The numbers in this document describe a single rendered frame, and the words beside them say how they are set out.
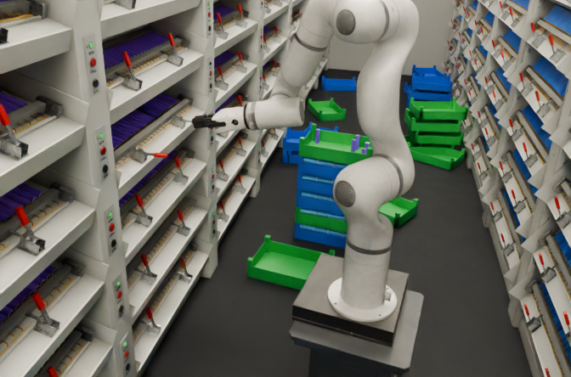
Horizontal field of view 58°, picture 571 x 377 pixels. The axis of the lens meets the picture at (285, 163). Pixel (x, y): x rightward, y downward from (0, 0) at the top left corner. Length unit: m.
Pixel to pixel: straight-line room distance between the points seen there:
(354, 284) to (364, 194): 0.30
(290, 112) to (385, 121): 0.34
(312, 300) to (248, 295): 0.57
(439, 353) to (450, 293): 0.34
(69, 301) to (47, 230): 0.20
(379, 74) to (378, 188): 0.26
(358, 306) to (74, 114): 0.85
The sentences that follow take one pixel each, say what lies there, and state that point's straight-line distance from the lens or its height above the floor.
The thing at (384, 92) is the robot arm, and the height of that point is 0.93.
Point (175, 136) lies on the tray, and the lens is 1.57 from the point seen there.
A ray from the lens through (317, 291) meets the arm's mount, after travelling 1.51.
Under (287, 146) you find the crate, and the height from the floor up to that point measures 0.11.
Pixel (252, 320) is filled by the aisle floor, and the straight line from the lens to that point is 1.91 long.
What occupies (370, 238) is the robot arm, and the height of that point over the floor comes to 0.56.
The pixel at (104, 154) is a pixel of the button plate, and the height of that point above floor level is 0.79.
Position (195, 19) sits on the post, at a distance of 1.72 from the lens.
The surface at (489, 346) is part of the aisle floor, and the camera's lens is 1.98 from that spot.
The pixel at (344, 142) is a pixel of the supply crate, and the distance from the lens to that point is 2.30.
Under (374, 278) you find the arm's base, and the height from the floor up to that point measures 0.44.
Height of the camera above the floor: 1.25
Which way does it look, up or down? 24 degrees down
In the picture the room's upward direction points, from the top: 2 degrees clockwise
